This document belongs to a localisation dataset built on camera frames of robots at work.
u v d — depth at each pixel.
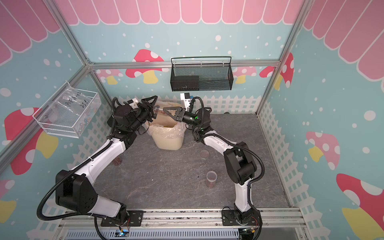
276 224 0.73
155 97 0.72
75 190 0.42
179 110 0.68
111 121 1.10
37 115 0.62
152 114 0.71
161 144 0.97
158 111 0.75
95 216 0.70
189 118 0.70
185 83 0.85
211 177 0.77
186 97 0.70
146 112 0.68
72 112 0.71
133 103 0.72
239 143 0.54
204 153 0.97
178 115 0.68
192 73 0.98
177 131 0.78
